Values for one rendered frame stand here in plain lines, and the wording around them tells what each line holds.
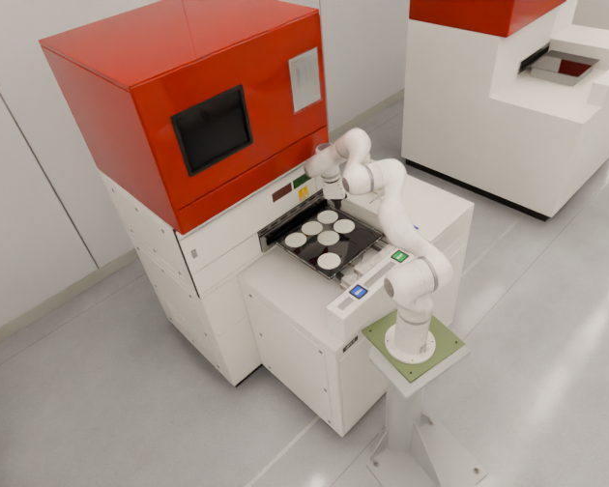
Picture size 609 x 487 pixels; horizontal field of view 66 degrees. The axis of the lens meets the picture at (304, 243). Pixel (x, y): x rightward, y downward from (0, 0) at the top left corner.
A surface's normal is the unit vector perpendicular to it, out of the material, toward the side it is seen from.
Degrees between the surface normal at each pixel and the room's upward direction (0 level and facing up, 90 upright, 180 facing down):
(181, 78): 90
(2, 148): 90
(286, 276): 0
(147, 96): 90
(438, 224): 0
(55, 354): 0
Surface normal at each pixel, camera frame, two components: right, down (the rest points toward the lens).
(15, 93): 0.69, 0.43
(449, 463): -0.10, -0.73
